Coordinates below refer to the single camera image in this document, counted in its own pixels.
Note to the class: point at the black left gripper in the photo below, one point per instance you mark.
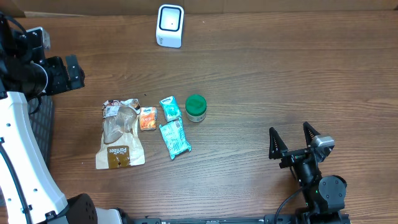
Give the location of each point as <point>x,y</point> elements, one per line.
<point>63,74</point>

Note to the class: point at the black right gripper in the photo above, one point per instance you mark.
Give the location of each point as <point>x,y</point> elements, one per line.
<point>278,149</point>

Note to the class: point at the green lid jar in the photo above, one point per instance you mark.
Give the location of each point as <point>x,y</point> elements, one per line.
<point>196,107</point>

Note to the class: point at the teal snack packet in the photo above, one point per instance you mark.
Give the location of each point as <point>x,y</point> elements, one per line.
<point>173,135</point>

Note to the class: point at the brown paper bread bag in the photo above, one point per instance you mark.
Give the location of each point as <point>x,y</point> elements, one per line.
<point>120,143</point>

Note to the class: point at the small teal tissue packet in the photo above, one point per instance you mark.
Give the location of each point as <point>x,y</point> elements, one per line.
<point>170,108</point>

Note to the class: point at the orange tissue packet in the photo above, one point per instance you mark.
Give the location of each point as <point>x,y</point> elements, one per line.
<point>148,118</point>

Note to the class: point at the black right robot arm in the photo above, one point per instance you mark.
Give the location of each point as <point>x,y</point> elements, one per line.
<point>324,196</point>

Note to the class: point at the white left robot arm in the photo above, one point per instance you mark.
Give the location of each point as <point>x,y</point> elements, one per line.
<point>30,192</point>

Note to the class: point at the white barcode scanner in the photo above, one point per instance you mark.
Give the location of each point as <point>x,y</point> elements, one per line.
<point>170,26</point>

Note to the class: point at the grey plastic mesh basket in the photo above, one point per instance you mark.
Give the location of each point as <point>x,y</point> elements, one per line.
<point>42,126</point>

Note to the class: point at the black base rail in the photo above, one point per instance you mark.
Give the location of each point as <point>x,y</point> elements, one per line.
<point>211,221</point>

